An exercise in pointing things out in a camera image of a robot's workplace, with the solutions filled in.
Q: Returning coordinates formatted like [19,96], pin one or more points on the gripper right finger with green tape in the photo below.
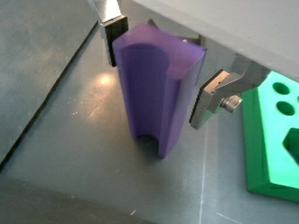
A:
[221,91]

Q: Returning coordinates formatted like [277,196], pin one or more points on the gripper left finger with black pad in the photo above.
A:
[113,24]

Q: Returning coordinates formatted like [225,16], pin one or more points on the purple arch block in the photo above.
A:
[159,67]

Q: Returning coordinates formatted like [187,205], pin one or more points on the green shape sorter board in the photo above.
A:
[272,137]

